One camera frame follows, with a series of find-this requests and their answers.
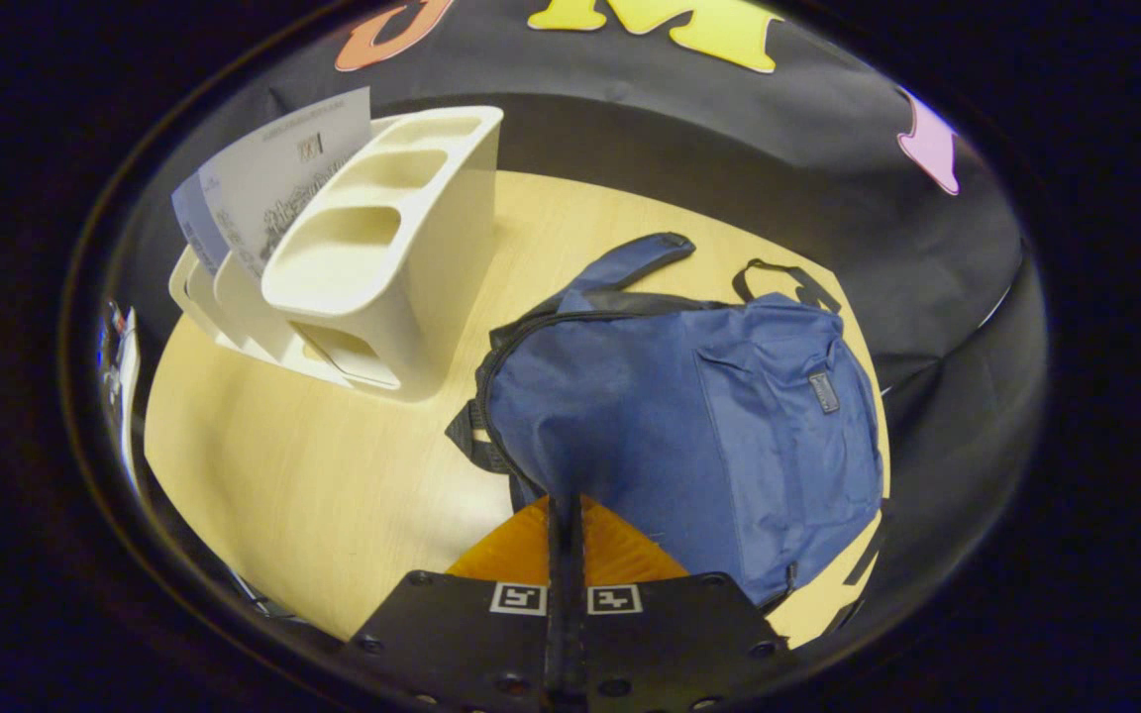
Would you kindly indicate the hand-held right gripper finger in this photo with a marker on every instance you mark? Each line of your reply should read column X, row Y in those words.
column 575, row 555
column 559, row 555

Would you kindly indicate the blue schoolbag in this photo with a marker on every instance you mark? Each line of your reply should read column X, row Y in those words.
column 650, row 416

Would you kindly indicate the cream plastic bookshelf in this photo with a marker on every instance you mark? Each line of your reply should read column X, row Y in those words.
column 432, row 257

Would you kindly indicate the black backdrop cloth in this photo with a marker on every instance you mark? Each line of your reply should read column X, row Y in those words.
column 679, row 129

